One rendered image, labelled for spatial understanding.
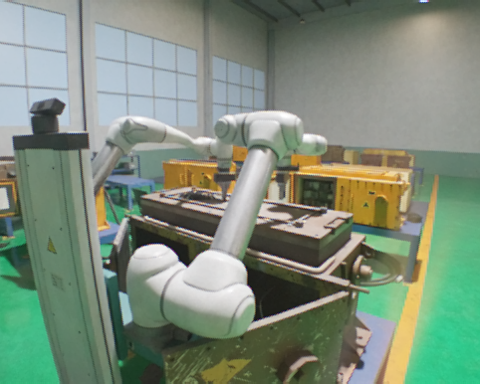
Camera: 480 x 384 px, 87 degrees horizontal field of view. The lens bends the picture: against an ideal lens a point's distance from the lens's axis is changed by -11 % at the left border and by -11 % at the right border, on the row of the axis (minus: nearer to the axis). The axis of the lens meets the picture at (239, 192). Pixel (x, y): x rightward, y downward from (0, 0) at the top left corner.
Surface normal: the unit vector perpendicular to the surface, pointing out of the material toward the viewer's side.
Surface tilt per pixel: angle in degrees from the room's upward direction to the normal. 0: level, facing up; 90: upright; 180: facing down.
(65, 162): 90
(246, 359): 90
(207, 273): 44
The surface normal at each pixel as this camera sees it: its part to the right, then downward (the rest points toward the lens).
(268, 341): 0.44, 0.18
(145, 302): -0.43, 0.19
